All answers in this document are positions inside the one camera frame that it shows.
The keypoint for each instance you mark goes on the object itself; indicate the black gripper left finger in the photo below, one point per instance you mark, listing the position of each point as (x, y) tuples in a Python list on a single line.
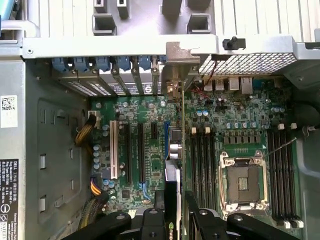
[(152, 222)]

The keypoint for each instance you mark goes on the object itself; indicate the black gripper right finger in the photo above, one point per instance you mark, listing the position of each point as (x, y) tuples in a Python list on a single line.
[(205, 222)]

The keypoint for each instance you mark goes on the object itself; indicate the black RAM slot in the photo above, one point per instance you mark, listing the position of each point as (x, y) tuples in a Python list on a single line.
[(199, 170), (273, 170), (193, 165), (292, 170), (280, 170), (286, 170), (213, 170), (206, 170)]

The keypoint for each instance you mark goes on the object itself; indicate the long black expansion slot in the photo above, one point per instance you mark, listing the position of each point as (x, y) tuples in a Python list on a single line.
[(141, 152), (128, 152)]

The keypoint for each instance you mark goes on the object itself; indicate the white PCI expansion slot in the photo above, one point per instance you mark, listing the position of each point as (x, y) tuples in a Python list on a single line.
[(114, 150)]

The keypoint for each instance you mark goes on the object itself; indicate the blue expansion slot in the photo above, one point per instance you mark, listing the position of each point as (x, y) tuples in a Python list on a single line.
[(166, 140)]

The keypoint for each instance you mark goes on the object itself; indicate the short black expansion slot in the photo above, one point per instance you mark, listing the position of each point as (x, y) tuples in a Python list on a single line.
[(154, 131)]

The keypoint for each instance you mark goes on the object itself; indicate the small finned black heatsink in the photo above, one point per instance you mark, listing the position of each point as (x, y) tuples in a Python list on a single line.
[(242, 140)]

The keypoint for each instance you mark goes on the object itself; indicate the thin metal locking lever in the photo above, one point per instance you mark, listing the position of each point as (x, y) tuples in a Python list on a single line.
[(282, 146)]

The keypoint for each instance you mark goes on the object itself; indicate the green motherboard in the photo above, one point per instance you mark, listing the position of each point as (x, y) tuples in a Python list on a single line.
[(150, 110)]

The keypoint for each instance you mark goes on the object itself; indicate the grey open PC case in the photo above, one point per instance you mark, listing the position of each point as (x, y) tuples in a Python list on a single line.
[(57, 125)]

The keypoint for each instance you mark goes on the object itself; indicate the silver rear port block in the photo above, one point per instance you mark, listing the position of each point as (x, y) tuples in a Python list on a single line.
[(228, 83)]

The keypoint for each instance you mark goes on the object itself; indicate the black Dell label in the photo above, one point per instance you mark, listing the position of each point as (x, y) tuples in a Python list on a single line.
[(9, 197)]

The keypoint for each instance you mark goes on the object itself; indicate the blue card retention clips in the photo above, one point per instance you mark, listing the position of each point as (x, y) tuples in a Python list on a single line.
[(105, 63)]

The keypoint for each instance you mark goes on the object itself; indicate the black knob on case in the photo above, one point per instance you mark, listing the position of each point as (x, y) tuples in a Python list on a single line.
[(233, 43)]

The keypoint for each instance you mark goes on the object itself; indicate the white barcode label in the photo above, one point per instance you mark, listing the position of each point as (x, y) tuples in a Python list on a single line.
[(8, 111)]

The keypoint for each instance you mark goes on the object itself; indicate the grey parts rack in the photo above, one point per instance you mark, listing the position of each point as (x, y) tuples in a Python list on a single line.
[(155, 17)]

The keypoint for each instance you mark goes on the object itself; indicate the CPU socket with metal frame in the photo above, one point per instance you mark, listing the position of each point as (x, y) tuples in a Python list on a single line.
[(243, 180)]

